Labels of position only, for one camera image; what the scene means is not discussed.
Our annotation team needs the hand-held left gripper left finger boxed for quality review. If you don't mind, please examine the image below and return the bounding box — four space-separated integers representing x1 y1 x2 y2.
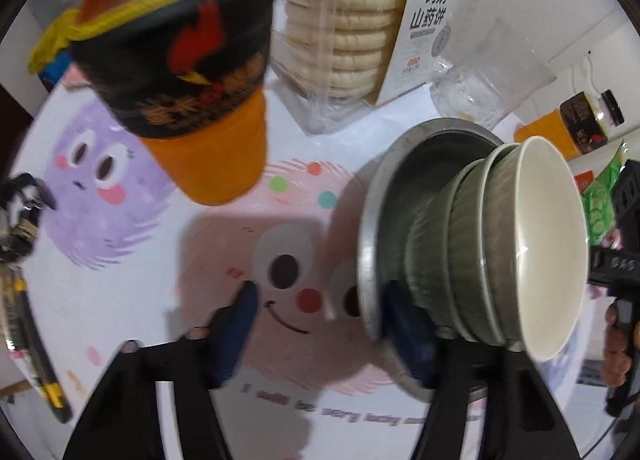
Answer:
62 281 261 460

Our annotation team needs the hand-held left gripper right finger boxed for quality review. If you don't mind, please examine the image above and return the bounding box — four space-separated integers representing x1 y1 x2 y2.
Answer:
382 280 581 460

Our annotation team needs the cream bowl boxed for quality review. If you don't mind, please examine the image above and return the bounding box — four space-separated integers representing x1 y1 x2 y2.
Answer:
482 135 591 365

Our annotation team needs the small green bowl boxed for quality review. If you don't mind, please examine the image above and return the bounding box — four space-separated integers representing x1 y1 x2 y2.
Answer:
446 143 521 346

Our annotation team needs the small steel bowl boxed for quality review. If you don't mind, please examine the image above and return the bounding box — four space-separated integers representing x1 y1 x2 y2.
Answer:
356 117 506 403

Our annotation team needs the person's right hand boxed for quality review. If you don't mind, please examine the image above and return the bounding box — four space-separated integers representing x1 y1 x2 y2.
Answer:
602 303 640 388

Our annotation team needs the green chip bag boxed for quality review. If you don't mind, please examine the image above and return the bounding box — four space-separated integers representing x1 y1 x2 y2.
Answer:
580 140 628 247

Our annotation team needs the small orange box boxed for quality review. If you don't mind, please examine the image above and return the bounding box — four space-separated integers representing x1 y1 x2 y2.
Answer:
572 171 597 195

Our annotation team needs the orange drink bottle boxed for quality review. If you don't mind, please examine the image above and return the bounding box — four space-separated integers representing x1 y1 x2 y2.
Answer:
27 0 281 206
515 89 626 158

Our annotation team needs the black yellow pen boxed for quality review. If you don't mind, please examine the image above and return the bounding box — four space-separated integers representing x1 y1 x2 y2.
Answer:
0 260 73 423

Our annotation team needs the black metal clip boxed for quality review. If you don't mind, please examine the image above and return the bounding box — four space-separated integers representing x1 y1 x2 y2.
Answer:
0 173 57 266

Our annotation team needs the biscuit package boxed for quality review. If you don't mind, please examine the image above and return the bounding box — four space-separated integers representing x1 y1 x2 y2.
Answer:
270 0 486 136

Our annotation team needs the blue item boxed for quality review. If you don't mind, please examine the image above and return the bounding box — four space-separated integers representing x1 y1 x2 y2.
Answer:
37 53 76 88

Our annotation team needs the yellow cloth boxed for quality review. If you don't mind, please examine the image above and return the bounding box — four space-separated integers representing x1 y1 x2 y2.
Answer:
27 8 93 76

